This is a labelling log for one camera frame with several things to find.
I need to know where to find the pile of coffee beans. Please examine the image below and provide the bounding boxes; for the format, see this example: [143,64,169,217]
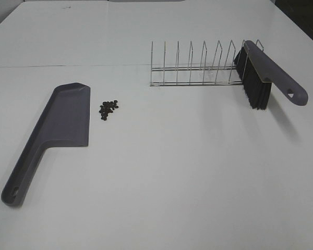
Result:
[99,99,119,121]

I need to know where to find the grey hand brush black bristles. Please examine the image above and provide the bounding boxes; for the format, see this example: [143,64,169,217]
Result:
[234,40,308,110]

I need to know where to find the grey plastic dustpan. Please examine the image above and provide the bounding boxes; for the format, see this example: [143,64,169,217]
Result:
[1,83,91,207]

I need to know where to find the chrome wire dish rack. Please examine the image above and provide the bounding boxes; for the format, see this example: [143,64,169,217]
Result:
[149,40,250,87]

